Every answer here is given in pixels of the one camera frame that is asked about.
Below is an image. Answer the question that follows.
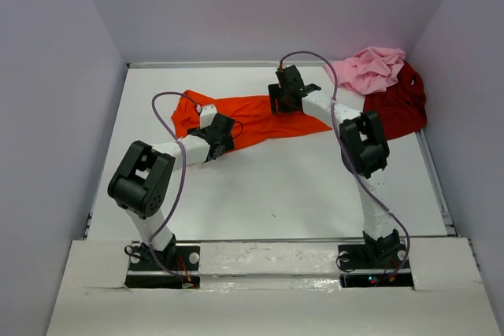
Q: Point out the orange t shirt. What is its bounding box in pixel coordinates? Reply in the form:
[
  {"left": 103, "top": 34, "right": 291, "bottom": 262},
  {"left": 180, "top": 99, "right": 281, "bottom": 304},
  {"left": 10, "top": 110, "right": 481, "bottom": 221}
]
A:
[{"left": 171, "top": 90, "right": 331, "bottom": 150}]

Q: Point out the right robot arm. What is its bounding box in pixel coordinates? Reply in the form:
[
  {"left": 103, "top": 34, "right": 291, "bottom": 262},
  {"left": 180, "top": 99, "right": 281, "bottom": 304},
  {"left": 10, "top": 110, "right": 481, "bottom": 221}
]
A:
[{"left": 269, "top": 65, "right": 409, "bottom": 271}]

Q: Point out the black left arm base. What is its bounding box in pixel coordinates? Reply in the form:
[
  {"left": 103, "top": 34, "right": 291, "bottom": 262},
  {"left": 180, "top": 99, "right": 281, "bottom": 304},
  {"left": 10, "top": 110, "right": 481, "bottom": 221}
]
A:
[{"left": 124, "top": 243, "right": 201, "bottom": 290}]

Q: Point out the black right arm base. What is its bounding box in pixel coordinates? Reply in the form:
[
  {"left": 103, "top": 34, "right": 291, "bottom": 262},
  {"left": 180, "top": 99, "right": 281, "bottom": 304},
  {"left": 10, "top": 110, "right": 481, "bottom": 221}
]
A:
[{"left": 335, "top": 244, "right": 413, "bottom": 289}]

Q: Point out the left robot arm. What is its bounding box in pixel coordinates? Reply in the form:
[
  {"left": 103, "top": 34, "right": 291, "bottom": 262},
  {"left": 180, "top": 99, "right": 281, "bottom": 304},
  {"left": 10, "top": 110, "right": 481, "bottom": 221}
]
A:
[{"left": 107, "top": 112, "right": 236, "bottom": 269}]

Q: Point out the pink t shirt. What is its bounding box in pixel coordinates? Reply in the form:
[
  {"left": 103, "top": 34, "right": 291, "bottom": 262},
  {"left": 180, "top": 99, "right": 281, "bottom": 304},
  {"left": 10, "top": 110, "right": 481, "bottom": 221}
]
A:
[{"left": 324, "top": 46, "right": 406, "bottom": 95}]

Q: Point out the dark red t shirt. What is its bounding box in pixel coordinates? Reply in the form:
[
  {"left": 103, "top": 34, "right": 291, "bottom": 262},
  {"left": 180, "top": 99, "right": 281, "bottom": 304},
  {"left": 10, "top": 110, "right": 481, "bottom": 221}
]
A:
[{"left": 364, "top": 62, "right": 427, "bottom": 140}]

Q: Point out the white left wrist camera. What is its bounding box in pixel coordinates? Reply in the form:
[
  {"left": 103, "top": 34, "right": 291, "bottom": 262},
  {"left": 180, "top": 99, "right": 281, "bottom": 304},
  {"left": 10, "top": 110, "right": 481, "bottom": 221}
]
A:
[{"left": 198, "top": 104, "right": 217, "bottom": 128}]

